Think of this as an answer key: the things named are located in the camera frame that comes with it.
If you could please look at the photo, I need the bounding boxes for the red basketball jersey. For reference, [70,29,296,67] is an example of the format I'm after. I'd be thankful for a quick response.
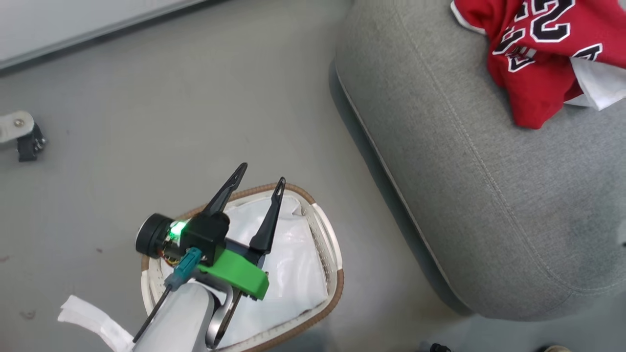
[450,0,626,131]

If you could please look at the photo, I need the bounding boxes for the grey metal partition rail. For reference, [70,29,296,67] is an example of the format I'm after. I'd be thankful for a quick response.
[0,0,208,75]

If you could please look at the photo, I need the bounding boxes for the grey curved partition leg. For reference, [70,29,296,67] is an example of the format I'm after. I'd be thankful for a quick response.
[0,111,36,144]

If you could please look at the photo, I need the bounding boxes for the grey fabric sofa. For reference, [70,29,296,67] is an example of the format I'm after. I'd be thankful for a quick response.
[334,0,626,322]

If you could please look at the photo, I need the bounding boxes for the black caster wheel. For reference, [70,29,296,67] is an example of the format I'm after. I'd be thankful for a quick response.
[17,123,47,162]

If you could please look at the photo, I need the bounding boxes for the white garment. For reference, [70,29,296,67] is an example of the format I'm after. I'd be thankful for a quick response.
[565,57,626,111]

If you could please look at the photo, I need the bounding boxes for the teal left cable connector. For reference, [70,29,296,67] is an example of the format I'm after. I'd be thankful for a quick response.
[165,247,203,290]

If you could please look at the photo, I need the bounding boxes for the white cloth basket liner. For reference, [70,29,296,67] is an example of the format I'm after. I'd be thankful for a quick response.
[161,195,330,349]

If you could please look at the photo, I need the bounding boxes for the white laundry basket brown rim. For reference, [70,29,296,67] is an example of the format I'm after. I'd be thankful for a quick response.
[140,183,345,352]

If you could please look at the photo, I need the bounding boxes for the white fabric strip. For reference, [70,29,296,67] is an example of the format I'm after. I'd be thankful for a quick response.
[58,295,135,352]

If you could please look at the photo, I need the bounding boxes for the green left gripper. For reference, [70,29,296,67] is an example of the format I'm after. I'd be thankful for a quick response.
[197,162,287,301]

